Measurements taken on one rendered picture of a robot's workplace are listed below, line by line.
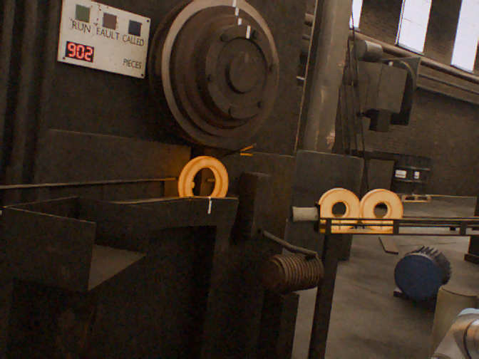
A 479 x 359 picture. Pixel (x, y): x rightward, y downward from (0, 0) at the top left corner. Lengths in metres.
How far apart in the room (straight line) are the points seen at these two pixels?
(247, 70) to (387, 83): 8.06
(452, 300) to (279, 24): 1.14
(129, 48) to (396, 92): 8.40
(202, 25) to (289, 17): 0.58
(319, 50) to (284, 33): 4.16
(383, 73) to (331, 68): 3.63
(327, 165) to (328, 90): 1.80
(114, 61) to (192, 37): 0.24
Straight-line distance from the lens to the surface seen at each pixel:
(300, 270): 1.80
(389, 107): 9.69
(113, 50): 1.61
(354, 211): 1.92
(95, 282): 1.11
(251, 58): 1.61
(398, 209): 1.97
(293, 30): 2.09
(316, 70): 6.17
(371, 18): 12.51
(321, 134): 5.88
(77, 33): 1.57
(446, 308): 1.83
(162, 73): 1.53
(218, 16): 1.63
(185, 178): 1.63
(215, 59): 1.54
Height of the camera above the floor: 0.92
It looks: 5 degrees down
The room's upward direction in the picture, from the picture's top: 8 degrees clockwise
